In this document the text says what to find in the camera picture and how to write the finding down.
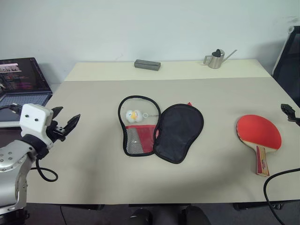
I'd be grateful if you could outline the grey rectangular box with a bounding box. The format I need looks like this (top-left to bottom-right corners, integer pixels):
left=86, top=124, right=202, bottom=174
left=134, top=59, right=161, bottom=72

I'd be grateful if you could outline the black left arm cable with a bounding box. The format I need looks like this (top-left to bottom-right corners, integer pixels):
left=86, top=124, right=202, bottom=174
left=0, top=104, right=59, bottom=182

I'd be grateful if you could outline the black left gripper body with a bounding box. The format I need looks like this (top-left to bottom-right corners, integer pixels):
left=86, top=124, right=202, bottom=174
left=45, top=119, right=69, bottom=143

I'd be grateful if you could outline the black table frame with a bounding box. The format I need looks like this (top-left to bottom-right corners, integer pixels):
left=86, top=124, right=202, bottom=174
left=60, top=202, right=285, bottom=211

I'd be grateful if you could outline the black mesh office chair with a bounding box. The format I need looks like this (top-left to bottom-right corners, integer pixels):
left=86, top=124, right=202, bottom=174
left=271, top=25, right=300, bottom=107

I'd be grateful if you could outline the black red paddle case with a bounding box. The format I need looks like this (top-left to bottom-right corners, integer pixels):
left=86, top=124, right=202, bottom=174
left=118, top=95, right=205, bottom=165

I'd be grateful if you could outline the red table tennis paddle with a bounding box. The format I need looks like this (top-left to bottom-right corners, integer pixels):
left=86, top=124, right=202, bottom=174
left=235, top=114, right=282, bottom=177

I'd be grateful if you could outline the open black laptop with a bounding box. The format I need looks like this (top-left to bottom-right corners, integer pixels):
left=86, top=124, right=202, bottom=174
left=0, top=57, right=53, bottom=122

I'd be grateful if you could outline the white duck plush keychain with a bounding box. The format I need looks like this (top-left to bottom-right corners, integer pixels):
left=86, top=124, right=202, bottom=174
left=125, top=109, right=160, bottom=124

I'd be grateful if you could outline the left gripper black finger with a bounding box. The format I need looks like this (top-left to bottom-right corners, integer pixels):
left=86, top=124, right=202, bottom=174
left=66, top=114, right=81, bottom=136
left=52, top=106, right=64, bottom=121

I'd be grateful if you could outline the small metal watering can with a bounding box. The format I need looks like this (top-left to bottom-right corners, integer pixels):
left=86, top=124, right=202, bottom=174
left=202, top=48, right=238, bottom=69

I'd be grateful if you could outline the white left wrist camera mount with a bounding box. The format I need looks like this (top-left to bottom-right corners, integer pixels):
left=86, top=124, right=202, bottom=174
left=19, top=103, right=54, bottom=150

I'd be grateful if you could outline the dark rounded shape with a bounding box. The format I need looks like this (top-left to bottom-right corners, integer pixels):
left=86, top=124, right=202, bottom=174
left=131, top=208, right=153, bottom=225
left=182, top=205, right=211, bottom=225

